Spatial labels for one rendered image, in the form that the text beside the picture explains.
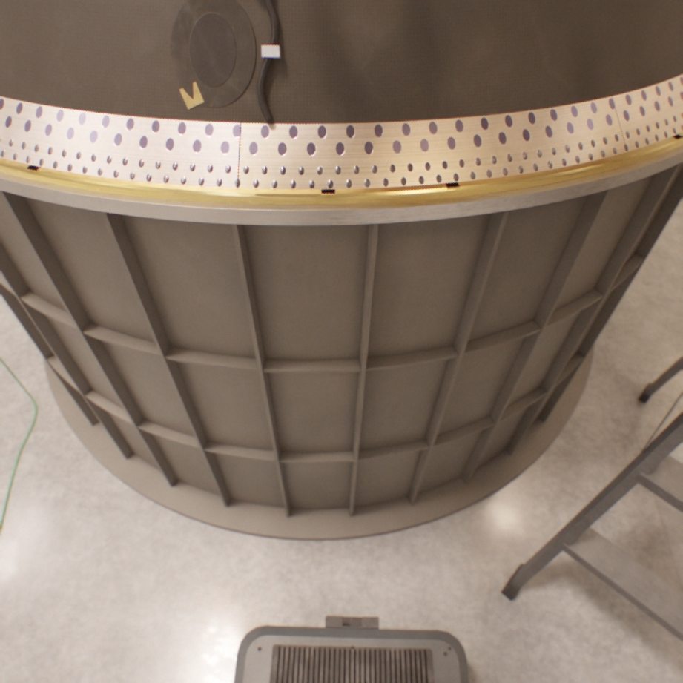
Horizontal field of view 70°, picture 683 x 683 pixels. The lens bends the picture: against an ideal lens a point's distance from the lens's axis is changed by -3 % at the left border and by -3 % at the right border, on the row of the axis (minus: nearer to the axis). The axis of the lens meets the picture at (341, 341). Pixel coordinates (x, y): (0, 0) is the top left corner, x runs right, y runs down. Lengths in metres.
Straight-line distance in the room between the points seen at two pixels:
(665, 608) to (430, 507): 0.66
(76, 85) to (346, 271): 0.46
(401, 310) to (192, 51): 0.50
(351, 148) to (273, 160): 0.10
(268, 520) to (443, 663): 0.65
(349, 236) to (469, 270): 0.23
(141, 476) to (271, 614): 0.60
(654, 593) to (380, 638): 0.66
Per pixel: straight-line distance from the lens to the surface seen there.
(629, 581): 1.47
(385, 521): 1.64
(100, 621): 1.71
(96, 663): 1.69
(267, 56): 0.71
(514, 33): 0.79
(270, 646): 1.32
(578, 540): 1.45
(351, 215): 0.68
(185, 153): 0.73
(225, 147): 0.72
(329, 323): 0.89
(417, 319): 0.93
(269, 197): 0.68
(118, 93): 0.79
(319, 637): 1.31
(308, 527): 1.62
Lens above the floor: 1.56
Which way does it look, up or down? 51 degrees down
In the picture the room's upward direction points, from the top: 1 degrees clockwise
